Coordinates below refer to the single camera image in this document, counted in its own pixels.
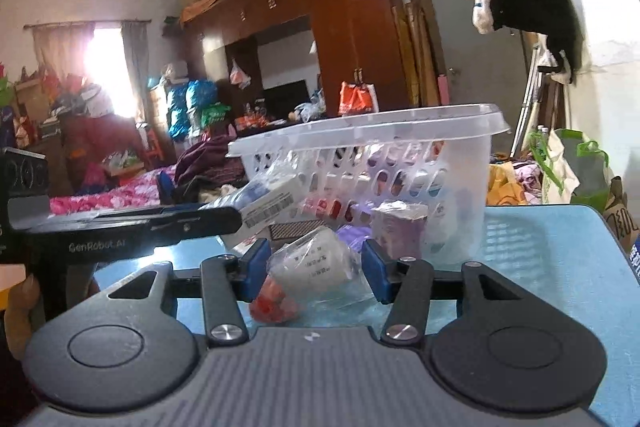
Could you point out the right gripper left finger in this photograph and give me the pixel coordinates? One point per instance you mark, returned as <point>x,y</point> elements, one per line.
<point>226,281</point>

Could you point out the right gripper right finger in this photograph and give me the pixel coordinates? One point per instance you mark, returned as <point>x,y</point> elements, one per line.
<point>406,285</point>

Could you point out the red ball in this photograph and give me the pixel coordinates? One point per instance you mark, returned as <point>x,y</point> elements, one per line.
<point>272,305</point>

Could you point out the box with qr code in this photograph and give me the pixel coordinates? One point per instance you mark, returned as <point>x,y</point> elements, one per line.
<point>260,202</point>

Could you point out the white bottle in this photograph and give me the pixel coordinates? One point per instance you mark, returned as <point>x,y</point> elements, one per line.
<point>314,265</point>

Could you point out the person left hand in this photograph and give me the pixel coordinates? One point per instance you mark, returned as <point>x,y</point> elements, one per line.
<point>22,299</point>

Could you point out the purple cardboard box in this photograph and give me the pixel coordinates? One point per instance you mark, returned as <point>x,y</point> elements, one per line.
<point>399,228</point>

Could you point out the white plastic lattice basket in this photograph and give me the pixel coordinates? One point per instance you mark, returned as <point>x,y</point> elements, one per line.
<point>433,156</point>

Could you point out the pink floral bed cover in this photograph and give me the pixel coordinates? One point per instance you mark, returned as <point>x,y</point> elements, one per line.
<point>139,192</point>

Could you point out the dark purple clothes pile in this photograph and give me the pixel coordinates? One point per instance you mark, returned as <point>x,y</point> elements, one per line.
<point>207,166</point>

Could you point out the blue patterned bags stack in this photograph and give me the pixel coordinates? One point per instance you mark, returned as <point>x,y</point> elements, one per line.
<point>185,101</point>

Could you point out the orange white plastic bag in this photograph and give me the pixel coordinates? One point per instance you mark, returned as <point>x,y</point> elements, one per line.
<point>357,98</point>

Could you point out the green tote bag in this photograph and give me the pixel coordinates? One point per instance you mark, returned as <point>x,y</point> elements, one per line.
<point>574,169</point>

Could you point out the grey door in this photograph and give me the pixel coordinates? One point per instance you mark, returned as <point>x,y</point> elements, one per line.
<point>480,68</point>

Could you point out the window curtain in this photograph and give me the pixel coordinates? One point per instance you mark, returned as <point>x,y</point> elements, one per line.
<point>136,48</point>

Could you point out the dark red wooden wardrobe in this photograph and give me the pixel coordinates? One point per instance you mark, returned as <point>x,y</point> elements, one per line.
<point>245,44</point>

